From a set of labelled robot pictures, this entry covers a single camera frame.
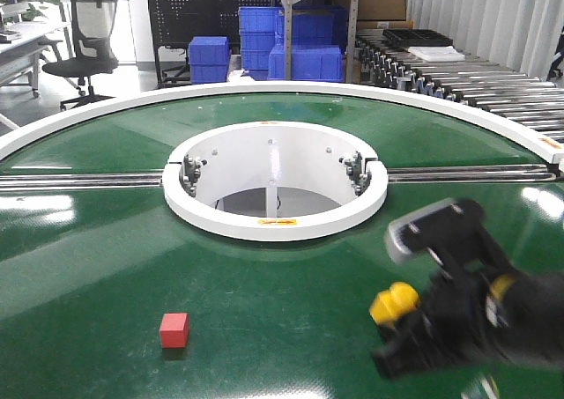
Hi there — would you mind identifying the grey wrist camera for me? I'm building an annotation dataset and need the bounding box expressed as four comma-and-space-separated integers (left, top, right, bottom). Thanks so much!
384, 198, 485, 264

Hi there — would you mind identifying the metal shelving rack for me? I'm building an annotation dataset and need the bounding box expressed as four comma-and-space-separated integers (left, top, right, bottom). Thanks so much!
279, 0, 359, 83

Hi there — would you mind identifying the white outer conveyor rim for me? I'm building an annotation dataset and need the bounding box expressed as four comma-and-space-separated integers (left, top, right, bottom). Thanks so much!
1, 81, 563, 168

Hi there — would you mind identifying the blue crate stack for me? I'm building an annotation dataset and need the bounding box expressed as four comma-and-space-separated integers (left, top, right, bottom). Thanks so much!
239, 6, 280, 80
188, 36, 231, 84

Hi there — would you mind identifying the black mesh office chair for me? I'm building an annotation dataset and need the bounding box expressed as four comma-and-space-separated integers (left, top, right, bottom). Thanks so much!
42, 0, 118, 111

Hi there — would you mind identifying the yellow studded toy brick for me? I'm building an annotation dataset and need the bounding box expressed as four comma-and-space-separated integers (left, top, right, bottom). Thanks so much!
369, 282, 419, 325

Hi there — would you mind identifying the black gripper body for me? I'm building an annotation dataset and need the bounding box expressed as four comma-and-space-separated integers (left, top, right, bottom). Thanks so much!
415, 266, 563, 371

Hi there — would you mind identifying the white foam sheet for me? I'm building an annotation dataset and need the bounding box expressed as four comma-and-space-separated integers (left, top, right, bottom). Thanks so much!
407, 46, 465, 63

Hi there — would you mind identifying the steel roller conveyor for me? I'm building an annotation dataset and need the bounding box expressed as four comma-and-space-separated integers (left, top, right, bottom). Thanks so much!
356, 29, 563, 144

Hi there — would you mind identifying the blue crate stack middle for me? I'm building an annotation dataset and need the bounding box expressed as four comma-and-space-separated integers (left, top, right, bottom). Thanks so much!
239, 6, 280, 80

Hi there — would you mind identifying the black plastic tray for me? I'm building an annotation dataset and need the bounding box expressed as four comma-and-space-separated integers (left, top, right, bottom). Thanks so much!
383, 28, 453, 48

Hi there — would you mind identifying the white office desk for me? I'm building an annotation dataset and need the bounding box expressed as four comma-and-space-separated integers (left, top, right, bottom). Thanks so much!
1, 1, 70, 100

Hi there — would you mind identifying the blue crate stack left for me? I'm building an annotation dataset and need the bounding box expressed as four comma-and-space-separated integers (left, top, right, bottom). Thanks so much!
188, 36, 231, 84

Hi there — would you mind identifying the blue crate low right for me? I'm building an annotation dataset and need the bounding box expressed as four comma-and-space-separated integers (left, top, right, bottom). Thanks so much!
268, 45, 345, 82

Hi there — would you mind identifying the red cube block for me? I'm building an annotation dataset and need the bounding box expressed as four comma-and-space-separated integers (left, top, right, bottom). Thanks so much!
160, 313, 189, 349

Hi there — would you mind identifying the cardboard box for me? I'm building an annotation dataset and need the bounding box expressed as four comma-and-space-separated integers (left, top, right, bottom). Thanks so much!
356, 0, 414, 30

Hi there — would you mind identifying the right steel divider roller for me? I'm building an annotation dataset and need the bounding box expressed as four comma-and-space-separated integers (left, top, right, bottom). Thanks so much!
388, 164, 559, 183

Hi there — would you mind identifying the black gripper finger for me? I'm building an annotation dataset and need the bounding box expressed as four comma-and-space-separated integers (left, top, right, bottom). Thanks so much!
371, 311, 441, 380

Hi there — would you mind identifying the black pegboard panel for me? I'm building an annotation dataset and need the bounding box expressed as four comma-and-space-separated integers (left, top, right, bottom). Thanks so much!
147, 0, 271, 88

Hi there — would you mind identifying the steel divider roller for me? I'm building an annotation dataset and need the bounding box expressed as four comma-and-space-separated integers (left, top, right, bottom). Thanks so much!
388, 164, 559, 183
1, 171, 162, 192

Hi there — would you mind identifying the left steel divider roller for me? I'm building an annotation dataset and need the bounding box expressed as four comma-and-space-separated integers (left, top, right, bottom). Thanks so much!
1, 171, 162, 192

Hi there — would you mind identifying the white inner conveyor ring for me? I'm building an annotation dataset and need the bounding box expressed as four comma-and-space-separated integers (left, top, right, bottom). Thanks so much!
161, 120, 390, 243

